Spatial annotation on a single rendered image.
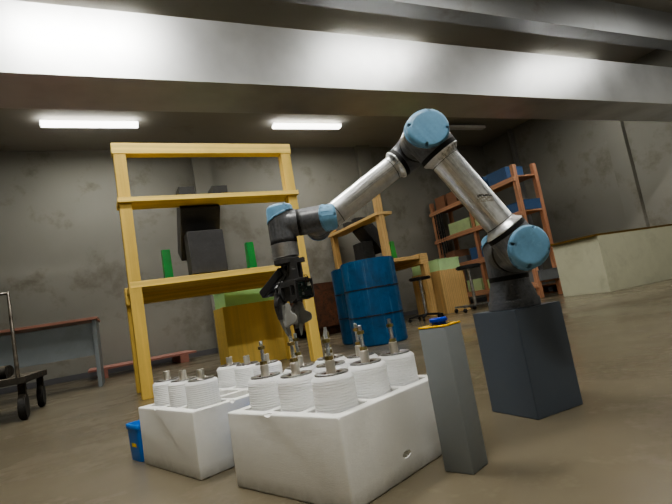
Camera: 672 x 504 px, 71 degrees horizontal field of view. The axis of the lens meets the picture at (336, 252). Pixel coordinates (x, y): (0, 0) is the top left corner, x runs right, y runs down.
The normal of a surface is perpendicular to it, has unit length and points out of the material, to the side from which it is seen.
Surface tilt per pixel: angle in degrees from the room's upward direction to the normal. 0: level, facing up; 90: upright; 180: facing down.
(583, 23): 90
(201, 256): 90
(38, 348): 90
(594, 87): 90
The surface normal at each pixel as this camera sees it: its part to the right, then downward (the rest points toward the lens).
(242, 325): 0.44, -0.18
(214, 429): 0.68, -0.20
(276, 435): -0.68, 0.03
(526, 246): 0.10, -0.01
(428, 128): -0.07, -0.22
